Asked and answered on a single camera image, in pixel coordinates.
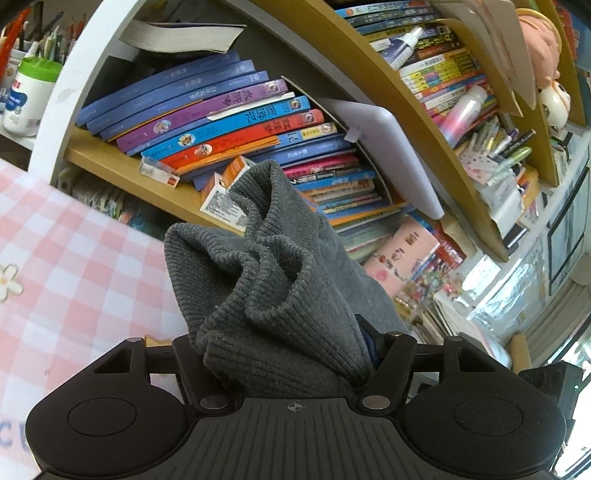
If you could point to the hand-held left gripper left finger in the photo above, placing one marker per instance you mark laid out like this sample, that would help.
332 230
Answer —
189 364

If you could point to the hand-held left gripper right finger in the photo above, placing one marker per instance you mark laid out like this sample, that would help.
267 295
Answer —
371 344

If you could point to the stack of books and papers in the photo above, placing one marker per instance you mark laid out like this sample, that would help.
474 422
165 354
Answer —
452 323

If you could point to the pink cartoon desk mat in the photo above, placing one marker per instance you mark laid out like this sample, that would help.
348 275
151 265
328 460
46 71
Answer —
69 254

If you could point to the small white orange box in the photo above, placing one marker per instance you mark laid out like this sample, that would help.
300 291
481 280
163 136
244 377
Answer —
159 171

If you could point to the white flat panel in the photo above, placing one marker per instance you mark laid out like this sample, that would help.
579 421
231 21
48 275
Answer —
392 147

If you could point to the wooden bookshelf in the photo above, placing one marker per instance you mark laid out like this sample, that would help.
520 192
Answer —
120 168

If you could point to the clear pen holder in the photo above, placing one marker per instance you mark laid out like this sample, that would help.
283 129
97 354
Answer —
498 152

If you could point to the pink gradient bottle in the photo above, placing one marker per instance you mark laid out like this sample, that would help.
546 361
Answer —
461 115

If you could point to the row of colourful slim books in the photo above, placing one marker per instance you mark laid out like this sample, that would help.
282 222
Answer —
207 115

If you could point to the row of colourful paperback books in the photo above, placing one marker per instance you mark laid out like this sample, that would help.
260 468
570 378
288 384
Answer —
438 60

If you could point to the white spray bottle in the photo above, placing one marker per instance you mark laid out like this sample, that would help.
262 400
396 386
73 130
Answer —
399 48

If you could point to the white bottle green cap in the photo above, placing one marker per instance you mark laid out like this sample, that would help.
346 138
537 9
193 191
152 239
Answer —
27 101

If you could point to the beige cardboard sheet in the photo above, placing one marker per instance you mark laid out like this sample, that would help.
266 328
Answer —
489 46

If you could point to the pink haired doll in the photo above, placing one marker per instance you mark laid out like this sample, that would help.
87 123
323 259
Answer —
540 46

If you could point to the cup of pens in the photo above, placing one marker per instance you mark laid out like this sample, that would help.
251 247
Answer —
41 37

